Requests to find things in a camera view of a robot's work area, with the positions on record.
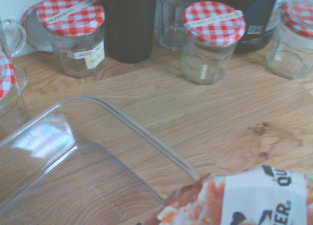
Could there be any clear plastic container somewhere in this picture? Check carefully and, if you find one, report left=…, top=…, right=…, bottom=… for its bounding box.
left=0, top=95, right=199, bottom=225

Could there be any red-checked-lid jar, taped lid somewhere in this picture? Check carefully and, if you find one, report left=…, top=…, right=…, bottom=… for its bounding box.
left=179, top=0, right=247, bottom=86

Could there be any black shaker bottle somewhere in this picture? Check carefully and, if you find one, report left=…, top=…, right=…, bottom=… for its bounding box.
left=97, top=0, right=157, bottom=65

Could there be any short faceted drinking glass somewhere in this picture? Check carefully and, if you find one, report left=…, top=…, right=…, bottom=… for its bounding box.
left=155, top=0, right=209, bottom=51

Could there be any red-checked-lid jar, garlic label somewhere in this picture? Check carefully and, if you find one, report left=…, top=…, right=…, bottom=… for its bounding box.
left=36, top=0, right=106, bottom=79

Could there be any large black supplement tub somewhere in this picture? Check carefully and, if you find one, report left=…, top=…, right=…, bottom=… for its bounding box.
left=207, top=0, right=281, bottom=55

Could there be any loose red checked lid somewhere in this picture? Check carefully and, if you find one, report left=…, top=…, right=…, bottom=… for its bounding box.
left=20, top=3, right=53, bottom=52

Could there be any red-checked-lid jar, faceted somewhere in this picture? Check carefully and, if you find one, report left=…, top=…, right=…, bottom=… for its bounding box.
left=266, top=1, right=313, bottom=80

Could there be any clear glass mug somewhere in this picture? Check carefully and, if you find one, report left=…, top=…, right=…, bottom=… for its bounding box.
left=0, top=19, right=29, bottom=91

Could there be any red-checked-lid jar, unlabelled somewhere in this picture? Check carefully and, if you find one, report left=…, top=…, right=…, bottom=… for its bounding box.
left=0, top=51, right=31, bottom=134

